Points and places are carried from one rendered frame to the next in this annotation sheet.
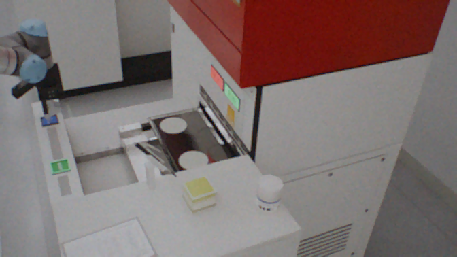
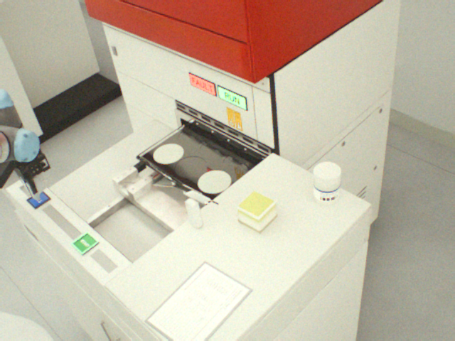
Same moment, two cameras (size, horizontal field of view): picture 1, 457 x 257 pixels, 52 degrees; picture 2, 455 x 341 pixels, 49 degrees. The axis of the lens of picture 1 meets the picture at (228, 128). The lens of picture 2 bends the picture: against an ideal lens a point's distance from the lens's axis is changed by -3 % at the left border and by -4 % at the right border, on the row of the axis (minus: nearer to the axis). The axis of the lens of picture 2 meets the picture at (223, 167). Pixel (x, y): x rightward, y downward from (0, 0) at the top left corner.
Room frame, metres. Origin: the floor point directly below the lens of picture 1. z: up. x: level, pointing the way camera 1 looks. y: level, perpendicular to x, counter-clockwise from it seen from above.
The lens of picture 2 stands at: (0.10, 0.34, 1.95)
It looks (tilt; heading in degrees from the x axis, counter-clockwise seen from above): 41 degrees down; 347
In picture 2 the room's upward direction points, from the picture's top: 9 degrees counter-clockwise
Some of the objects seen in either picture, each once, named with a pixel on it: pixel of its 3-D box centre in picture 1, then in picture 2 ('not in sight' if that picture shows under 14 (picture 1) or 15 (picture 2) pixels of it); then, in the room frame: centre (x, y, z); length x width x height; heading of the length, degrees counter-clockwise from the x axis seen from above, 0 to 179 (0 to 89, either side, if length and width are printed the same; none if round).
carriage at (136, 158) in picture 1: (142, 162); (158, 205); (1.23, 0.29, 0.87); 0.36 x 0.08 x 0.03; 26
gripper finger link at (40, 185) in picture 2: (52, 111); (40, 187); (1.30, 0.61, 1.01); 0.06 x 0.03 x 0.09; 116
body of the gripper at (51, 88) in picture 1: (47, 81); (25, 157); (1.32, 0.61, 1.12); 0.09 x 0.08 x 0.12; 116
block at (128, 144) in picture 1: (135, 142); (140, 187); (1.30, 0.33, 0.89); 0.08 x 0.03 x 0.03; 116
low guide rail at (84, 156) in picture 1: (142, 143); (142, 186); (1.37, 0.32, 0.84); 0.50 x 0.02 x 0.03; 116
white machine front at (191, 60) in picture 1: (206, 79); (182, 91); (1.56, 0.10, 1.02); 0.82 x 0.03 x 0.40; 26
